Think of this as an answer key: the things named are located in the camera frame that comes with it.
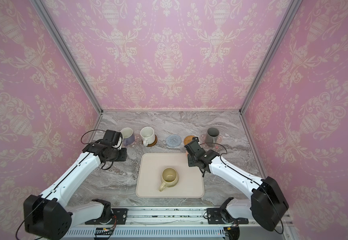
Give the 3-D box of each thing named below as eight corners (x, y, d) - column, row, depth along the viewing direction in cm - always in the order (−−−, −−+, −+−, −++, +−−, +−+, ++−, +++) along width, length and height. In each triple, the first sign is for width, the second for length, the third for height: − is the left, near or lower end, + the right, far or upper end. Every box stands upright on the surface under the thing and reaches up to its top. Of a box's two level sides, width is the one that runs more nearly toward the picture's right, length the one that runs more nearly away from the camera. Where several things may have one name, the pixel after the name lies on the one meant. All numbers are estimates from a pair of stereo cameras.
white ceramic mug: (141, 149, 100) (138, 141, 93) (143, 135, 108) (141, 126, 100) (154, 149, 100) (152, 141, 93) (155, 135, 108) (154, 126, 100)
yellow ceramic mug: (160, 192, 82) (159, 188, 77) (161, 172, 90) (160, 167, 84) (178, 192, 82) (178, 188, 77) (178, 172, 90) (178, 167, 84)
